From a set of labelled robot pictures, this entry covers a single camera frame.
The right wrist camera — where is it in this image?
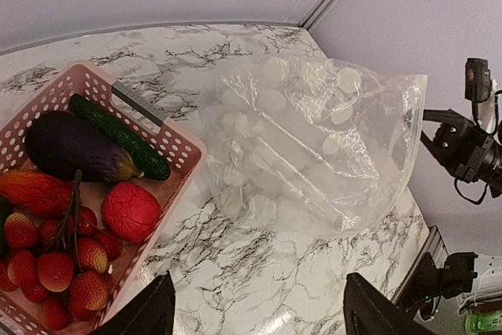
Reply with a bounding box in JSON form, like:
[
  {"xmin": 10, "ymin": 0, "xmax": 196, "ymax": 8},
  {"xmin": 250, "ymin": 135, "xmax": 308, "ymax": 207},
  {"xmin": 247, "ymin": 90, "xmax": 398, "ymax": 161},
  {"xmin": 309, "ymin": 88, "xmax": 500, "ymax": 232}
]
[{"xmin": 464, "ymin": 57, "xmax": 492, "ymax": 104}]

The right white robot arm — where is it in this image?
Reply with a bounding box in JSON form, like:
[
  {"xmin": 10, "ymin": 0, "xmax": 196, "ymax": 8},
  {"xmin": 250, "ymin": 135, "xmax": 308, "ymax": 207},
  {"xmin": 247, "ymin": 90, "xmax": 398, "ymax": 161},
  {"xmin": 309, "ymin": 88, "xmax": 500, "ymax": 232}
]
[{"xmin": 420, "ymin": 110, "xmax": 501, "ymax": 197}]

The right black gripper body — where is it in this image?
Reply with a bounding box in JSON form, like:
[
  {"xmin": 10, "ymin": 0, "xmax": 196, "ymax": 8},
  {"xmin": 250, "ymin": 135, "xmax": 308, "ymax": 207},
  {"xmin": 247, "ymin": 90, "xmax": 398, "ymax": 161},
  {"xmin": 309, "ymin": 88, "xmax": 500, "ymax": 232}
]
[{"xmin": 435, "ymin": 115, "xmax": 490, "ymax": 183}]

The green cucumber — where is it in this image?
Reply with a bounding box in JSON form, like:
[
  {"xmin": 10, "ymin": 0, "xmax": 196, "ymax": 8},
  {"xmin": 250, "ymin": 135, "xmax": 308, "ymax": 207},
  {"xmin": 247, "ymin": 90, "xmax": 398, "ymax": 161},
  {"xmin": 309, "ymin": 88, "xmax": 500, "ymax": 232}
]
[{"xmin": 70, "ymin": 94, "xmax": 171, "ymax": 181}]

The purple eggplant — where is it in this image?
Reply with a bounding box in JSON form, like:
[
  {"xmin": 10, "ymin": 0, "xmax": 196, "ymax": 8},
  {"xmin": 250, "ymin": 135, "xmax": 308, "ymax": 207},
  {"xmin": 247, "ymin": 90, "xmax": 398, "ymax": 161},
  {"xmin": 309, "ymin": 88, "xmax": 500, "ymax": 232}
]
[{"xmin": 24, "ymin": 111, "xmax": 144, "ymax": 183}]

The red round fruit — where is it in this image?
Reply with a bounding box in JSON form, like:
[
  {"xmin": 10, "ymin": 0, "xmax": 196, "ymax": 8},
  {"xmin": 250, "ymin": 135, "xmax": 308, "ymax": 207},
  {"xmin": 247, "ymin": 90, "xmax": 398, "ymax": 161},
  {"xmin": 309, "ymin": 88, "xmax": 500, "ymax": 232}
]
[{"xmin": 100, "ymin": 182, "xmax": 162, "ymax": 244}]

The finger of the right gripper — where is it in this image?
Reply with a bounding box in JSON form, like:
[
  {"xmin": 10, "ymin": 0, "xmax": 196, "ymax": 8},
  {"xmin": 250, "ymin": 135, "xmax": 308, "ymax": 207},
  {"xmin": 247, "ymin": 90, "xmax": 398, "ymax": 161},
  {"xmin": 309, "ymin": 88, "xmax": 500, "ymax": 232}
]
[
  {"xmin": 423, "ymin": 109, "xmax": 457, "ymax": 126},
  {"xmin": 420, "ymin": 131, "xmax": 443, "ymax": 165}
]

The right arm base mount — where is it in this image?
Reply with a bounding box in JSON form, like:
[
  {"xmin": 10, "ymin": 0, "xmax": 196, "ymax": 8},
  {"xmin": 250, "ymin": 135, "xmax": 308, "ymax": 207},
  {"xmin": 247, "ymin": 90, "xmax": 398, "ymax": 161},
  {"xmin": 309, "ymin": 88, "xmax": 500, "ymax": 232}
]
[{"xmin": 402, "ymin": 252, "xmax": 478, "ymax": 312}]

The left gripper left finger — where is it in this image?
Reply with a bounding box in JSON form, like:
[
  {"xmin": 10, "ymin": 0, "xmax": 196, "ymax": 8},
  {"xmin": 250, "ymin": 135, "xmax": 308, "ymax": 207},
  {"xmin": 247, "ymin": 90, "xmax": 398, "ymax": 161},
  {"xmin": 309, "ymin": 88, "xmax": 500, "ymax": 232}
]
[{"xmin": 92, "ymin": 272, "xmax": 175, "ymax": 335}]

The clear dotted zip top bag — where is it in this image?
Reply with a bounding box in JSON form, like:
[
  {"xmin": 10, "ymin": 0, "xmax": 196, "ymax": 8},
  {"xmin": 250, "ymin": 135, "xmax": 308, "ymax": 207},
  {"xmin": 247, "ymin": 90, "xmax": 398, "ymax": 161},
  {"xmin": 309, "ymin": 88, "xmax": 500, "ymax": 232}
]
[{"xmin": 198, "ymin": 56, "xmax": 427, "ymax": 237}]

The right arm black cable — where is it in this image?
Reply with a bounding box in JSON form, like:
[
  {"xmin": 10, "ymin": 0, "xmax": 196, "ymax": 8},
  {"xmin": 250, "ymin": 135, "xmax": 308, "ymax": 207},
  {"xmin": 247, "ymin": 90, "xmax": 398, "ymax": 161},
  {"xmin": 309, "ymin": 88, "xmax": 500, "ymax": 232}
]
[{"xmin": 453, "ymin": 91, "xmax": 502, "ymax": 206}]

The pink perforated plastic basket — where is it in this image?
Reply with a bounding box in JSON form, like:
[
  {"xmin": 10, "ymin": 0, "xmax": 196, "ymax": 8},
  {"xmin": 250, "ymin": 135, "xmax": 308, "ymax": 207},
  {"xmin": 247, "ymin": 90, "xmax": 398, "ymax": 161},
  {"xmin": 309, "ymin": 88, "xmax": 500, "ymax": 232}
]
[{"xmin": 0, "ymin": 60, "xmax": 208, "ymax": 335}]

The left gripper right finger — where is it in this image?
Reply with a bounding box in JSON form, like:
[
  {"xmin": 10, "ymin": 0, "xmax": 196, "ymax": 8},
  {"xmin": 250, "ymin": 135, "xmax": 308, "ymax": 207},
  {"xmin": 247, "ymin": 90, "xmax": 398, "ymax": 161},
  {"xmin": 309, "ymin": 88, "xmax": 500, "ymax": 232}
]
[{"xmin": 343, "ymin": 273, "xmax": 431, "ymax": 335}]

